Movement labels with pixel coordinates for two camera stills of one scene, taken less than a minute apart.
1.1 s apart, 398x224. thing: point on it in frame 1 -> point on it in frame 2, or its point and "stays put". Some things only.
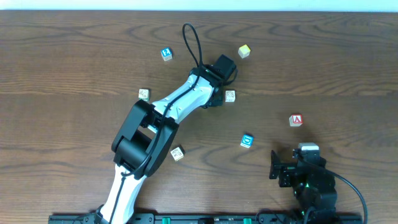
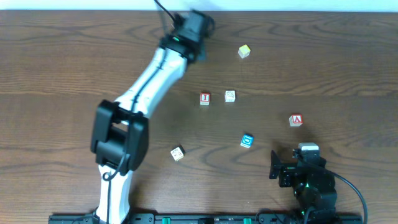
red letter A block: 295,120 stays put
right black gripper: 285,172 stays put
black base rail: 212,218 stays put
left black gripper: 216,101 -> 197,23
